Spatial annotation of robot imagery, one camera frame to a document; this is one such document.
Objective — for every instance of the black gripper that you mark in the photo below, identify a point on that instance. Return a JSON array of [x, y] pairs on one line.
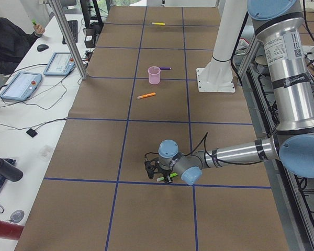
[[166, 173]]

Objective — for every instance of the green highlighter pen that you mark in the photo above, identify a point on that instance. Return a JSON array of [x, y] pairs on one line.
[[163, 179]]

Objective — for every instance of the orange highlighter pen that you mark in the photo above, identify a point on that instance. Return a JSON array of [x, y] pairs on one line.
[[146, 95]]

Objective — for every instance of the yellow highlighter pen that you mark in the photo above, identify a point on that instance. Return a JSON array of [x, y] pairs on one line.
[[158, 23]]

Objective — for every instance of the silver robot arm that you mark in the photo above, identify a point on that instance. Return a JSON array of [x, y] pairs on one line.
[[276, 25]]

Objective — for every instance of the small black square device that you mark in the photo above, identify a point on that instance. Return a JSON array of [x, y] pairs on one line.
[[31, 132]]

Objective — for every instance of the round metal lid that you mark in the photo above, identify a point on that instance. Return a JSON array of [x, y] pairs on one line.
[[17, 216]]

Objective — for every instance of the far blue teach pendant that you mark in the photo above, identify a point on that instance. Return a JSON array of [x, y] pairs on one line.
[[60, 64]]

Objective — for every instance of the blue teach pendant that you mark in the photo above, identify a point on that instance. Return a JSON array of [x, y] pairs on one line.
[[21, 87], [60, 64]]

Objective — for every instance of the black box with label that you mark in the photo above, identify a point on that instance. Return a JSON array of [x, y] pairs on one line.
[[89, 38]]

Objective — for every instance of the black water bottle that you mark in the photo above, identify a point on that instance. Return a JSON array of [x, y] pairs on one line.
[[9, 171]]

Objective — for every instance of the near blue teach pendant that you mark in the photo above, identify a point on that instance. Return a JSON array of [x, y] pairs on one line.
[[21, 87]]

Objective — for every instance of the red cylinder bottle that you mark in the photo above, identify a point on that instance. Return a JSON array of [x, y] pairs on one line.
[[10, 231]]

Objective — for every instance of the black keyboard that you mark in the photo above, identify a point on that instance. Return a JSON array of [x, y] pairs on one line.
[[73, 26]]

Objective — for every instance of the black computer mouse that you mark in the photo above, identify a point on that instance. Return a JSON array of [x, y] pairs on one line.
[[42, 47]]

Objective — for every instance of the person in black jacket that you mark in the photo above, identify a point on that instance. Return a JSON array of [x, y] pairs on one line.
[[15, 44]]

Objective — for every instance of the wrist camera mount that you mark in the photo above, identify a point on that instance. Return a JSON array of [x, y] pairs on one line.
[[151, 165]]

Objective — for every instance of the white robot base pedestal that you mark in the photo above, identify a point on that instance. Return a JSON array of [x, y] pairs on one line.
[[217, 76]]

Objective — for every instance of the aluminium frame post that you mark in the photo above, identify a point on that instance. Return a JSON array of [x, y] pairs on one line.
[[66, 32]]

